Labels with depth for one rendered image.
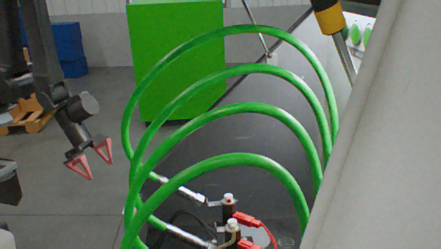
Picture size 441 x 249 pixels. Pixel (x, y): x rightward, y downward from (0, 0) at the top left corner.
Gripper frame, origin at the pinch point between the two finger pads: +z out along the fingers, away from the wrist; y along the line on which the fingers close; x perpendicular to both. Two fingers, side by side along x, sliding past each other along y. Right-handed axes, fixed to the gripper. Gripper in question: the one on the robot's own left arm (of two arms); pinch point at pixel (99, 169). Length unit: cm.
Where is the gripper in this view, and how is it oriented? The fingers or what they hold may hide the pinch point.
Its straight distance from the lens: 113.8
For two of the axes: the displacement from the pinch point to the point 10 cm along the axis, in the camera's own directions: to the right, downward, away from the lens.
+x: -8.2, 3.5, 4.5
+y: 3.2, -3.6, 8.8
